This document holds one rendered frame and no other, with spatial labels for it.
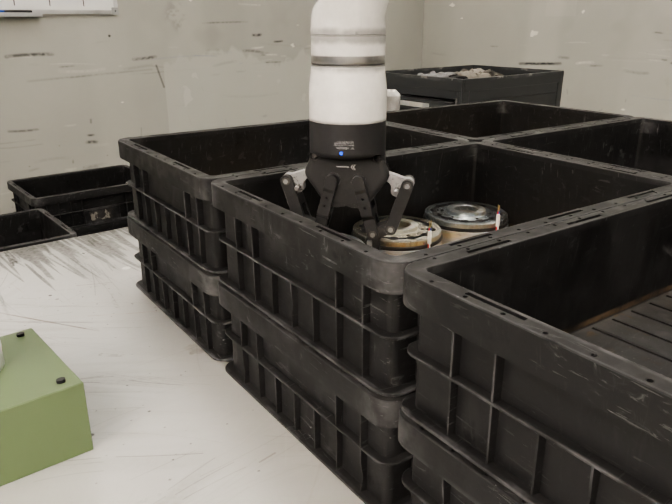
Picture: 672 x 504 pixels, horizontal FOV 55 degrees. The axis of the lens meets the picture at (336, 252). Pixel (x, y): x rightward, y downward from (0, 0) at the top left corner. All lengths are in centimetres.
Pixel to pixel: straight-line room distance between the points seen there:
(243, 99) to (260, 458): 365
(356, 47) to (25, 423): 44
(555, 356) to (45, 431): 46
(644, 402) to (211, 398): 49
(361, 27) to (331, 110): 8
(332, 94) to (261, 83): 365
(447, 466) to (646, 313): 29
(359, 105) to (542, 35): 394
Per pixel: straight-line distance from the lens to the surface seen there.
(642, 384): 33
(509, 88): 244
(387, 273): 44
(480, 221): 78
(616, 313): 65
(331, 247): 49
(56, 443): 66
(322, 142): 61
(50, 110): 371
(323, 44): 60
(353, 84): 60
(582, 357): 34
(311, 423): 62
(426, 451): 46
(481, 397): 41
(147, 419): 71
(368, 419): 51
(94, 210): 213
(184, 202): 75
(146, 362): 81
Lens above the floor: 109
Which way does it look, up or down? 20 degrees down
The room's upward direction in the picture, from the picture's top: straight up
